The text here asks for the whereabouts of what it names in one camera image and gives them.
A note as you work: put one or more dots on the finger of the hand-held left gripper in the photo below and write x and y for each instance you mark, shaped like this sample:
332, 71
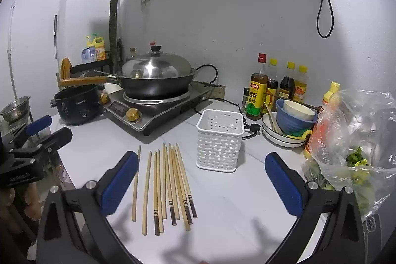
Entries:
38, 124
57, 136

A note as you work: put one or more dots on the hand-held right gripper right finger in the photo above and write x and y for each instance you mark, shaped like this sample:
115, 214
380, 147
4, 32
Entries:
284, 186

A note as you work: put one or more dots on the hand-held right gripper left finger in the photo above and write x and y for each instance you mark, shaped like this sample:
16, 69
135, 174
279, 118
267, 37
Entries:
119, 183

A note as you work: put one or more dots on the bunch of wooden chopsticks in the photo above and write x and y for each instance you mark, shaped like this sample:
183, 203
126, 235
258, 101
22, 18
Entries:
171, 177

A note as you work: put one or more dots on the white plastic utensil basket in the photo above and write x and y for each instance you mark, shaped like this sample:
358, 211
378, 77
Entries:
216, 149

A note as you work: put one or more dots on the person's left hand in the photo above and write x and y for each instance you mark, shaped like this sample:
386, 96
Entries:
32, 200

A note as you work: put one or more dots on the steel colander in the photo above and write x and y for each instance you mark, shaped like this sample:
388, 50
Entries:
15, 111

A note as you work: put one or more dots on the dark blue electric pot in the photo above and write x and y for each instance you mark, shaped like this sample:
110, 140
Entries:
77, 106

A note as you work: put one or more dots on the yellow green sponge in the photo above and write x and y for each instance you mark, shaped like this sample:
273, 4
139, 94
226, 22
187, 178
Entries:
298, 134

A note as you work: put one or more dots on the blue bowl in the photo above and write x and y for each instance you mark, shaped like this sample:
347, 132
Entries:
290, 124

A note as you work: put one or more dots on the wooden board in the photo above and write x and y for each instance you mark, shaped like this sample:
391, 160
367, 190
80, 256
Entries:
64, 66

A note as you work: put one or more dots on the beige rice paddle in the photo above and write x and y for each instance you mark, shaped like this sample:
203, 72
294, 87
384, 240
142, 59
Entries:
272, 120

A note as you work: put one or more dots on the leafy green vegetables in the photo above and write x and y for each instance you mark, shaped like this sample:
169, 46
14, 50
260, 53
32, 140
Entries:
355, 158

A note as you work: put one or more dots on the white bowl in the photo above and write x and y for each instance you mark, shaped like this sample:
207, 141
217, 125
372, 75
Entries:
298, 111

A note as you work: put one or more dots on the silver induction cooker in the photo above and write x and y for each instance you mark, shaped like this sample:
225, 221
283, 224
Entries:
161, 111

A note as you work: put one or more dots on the dark brown chopstick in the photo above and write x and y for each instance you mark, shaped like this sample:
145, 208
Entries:
309, 105

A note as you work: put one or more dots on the blue white carton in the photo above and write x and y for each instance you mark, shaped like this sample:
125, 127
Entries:
88, 55

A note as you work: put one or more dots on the hanging metal rod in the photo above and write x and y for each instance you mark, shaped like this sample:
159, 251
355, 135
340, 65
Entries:
55, 35

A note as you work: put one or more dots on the red cap cooking wine bottle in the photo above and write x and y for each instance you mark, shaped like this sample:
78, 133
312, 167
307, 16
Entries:
256, 97

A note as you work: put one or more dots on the white smartphone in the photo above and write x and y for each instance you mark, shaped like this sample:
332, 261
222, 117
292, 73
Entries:
371, 223

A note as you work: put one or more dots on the small spice jar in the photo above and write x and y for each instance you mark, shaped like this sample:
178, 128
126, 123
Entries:
245, 100

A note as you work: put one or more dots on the yellow detergent bottle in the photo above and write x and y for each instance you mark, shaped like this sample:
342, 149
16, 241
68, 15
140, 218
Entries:
99, 49

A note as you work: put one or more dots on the yellow cap vinegar bottle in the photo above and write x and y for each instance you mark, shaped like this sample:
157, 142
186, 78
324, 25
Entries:
272, 87

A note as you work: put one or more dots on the yellow cap yellow label bottle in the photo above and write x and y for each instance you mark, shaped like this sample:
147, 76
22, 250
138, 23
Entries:
300, 87

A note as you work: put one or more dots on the clear plastic bag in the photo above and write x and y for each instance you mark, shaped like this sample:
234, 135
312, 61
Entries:
355, 115

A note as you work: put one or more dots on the yellow cap soy sauce bottle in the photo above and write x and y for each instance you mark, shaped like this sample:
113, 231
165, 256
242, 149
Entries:
287, 84

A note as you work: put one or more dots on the orange dish soap bottle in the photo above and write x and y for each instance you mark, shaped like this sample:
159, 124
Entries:
331, 94

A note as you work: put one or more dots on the clear glass bottle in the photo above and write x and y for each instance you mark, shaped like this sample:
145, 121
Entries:
133, 53

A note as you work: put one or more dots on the steel wok lid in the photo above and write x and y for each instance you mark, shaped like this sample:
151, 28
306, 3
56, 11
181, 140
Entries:
154, 66

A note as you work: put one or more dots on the dark vertical pipe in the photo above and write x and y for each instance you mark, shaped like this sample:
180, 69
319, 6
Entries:
115, 19

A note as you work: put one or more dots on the red cap plastic bottle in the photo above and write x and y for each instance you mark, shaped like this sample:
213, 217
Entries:
151, 44

